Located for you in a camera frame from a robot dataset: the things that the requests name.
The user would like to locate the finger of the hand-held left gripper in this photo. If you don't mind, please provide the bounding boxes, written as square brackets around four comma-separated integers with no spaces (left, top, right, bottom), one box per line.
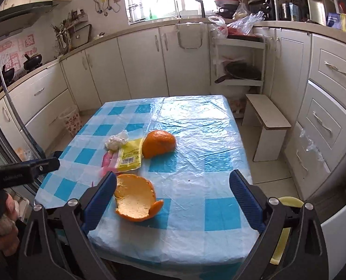
[30,157,60,179]

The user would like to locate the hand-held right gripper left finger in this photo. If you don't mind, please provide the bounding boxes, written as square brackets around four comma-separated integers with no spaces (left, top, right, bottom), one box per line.
[17,171,118,280]

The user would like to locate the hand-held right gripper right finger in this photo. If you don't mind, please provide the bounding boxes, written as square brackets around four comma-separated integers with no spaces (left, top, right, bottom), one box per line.
[229,170,329,280]

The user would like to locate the yellow plastic basin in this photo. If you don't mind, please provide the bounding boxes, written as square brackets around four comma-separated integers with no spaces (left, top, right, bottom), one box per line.
[269,197,305,265]

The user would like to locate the person's left hand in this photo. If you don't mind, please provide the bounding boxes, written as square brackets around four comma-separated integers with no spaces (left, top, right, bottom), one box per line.
[0,193,20,256]

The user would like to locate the pink wrapper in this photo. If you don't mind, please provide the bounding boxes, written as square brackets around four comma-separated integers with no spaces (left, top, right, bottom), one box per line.
[102,151,120,176]

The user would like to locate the patterned waste bin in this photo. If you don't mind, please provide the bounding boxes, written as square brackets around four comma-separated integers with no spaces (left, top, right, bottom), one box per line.
[65,111,83,137]

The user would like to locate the yellow snack packet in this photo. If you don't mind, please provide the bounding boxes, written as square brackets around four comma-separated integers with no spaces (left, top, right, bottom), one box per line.
[117,138,145,172]

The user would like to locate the crumpled white tissue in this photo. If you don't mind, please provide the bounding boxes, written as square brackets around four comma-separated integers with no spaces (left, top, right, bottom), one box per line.
[104,131,129,151]

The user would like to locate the domed orange peel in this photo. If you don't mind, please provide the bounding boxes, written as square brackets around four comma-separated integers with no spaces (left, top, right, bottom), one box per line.
[142,129,176,159]

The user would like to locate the blue checkered tablecloth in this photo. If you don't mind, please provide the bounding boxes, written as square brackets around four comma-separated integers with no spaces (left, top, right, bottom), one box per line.
[35,95,253,272]

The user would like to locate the white wooden stool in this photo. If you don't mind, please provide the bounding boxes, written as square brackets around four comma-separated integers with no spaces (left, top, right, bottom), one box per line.
[241,94,292,162]

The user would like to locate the black wok with lid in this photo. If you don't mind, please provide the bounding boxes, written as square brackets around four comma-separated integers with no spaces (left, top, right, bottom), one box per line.
[23,53,43,71]

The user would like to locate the black frying pan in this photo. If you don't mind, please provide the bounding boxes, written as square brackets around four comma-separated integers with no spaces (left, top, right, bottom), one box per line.
[214,61,262,84]

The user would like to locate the cream drawer cabinet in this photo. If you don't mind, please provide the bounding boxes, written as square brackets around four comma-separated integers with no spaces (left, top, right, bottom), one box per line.
[253,26,346,207]

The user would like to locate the utensil rack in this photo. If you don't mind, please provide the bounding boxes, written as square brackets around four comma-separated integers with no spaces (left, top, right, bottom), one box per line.
[52,9,92,56]

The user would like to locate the cream base cabinets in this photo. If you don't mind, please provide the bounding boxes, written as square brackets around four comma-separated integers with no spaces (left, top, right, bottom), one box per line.
[0,25,214,152]

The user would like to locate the range hood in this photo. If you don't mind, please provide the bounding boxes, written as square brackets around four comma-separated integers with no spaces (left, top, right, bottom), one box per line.
[0,1,60,46]

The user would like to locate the white corner shelf rack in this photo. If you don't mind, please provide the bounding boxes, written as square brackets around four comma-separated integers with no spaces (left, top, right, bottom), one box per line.
[210,36,267,97]

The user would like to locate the hanging bag holder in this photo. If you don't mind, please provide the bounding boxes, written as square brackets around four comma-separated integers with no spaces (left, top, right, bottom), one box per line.
[176,23,204,50]

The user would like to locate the small white bag red print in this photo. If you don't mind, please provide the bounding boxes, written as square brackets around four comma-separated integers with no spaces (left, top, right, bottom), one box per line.
[208,16,229,39]

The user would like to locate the clear plastic bag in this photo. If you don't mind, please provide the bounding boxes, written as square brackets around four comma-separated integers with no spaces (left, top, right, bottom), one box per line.
[227,11,264,35]

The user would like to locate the metal pot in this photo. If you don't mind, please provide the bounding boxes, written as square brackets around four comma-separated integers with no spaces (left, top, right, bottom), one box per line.
[279,2,292,21]

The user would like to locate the black faucet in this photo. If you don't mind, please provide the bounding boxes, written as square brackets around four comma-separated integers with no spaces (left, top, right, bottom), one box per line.
[195,0,206,18]

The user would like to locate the blue box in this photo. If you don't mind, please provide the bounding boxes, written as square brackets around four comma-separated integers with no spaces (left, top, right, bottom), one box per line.
[326,12,346,35]

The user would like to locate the cream tray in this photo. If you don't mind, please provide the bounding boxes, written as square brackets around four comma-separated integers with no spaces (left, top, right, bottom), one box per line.
[304,0,329,25]

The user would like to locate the chrome faucet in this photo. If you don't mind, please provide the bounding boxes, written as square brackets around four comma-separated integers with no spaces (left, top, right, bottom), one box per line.
[156,0,181,20]

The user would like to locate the curved metal rail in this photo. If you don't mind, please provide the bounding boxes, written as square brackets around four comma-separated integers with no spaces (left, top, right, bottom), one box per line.
[0,52,44,159]

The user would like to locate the pink wall stickers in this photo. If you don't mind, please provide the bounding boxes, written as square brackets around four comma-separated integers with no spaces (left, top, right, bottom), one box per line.
[0,33,35,82]

